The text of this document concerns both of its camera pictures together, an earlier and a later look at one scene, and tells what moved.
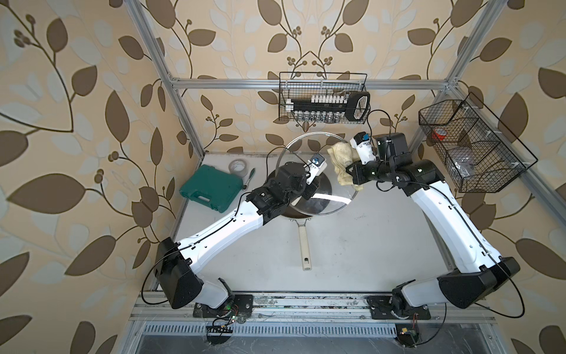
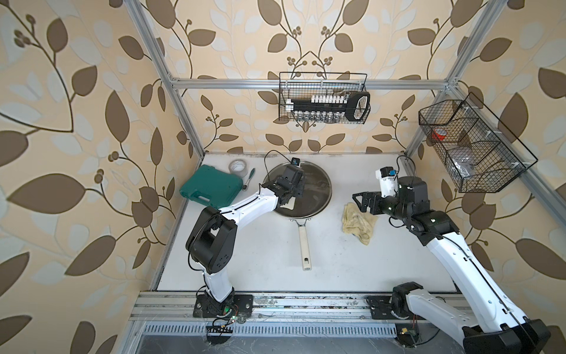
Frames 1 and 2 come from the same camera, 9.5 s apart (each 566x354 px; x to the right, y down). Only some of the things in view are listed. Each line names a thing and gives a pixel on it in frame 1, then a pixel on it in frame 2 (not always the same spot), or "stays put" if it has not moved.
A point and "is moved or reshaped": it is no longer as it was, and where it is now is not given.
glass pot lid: (330, 195) is moved or reshaped
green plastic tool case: (212, 186) stays put
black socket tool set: (353, 105) stays put
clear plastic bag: (463, 161) stays put
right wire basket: (480, 153) stays put
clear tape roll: (237, 167) stays put
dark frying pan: (300, 209) stays put
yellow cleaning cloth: (343, 155) to (357, 223)
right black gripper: (357, 172) to (367, 195)
